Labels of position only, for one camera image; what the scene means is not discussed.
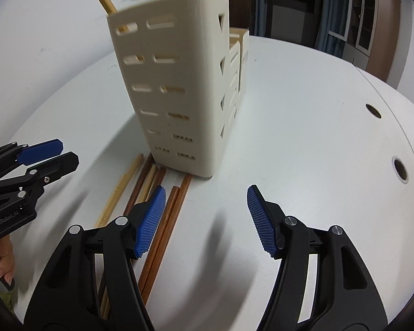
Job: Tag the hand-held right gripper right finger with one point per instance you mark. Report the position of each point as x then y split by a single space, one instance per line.
260 220

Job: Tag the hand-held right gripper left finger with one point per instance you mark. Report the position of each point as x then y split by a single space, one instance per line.
151 224

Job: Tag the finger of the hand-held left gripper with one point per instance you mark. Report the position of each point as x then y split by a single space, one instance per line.
41 150
58 165

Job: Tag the dark brown wooden chopstick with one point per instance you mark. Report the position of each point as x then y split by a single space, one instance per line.
158 179
138 184
165 220
174 220

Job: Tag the cream slotted utensil holder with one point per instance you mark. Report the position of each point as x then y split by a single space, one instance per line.
193 76

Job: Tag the person's left hand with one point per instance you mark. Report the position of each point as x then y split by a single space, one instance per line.
3 258

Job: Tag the blue curtain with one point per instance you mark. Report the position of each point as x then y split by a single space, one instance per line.
326 7
265 3

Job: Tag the dark brown wooden door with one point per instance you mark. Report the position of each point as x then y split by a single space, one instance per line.
238 0

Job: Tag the white-framed glass cabinet door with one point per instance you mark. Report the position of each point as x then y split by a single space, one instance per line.
346 10

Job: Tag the brown cabinet with glass door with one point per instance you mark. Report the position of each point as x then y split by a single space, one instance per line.
386 31

